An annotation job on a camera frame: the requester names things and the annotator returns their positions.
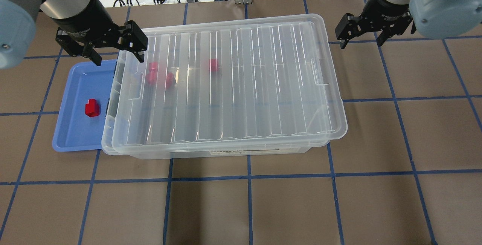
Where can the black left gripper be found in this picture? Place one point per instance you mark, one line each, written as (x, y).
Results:
(83, 20)

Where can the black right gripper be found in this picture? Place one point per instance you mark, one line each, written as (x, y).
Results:
(385, 6)

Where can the red block with stud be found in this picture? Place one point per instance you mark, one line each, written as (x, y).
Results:
(92, 108)

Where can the clear plastic box lid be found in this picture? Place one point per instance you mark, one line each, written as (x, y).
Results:
(289, 33)

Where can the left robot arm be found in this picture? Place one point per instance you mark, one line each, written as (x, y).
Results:
(83, 26)

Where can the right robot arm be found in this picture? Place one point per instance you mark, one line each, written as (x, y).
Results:
(434, 19)

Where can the red block upper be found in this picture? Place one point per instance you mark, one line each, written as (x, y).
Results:
(152, 74)

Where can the clear plastic storage box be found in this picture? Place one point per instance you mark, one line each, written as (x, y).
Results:
(255, 104)

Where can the blue plastic tray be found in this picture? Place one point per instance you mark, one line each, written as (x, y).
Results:
(74, 130)

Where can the red block far right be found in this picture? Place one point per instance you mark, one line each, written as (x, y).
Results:
(213, 65)

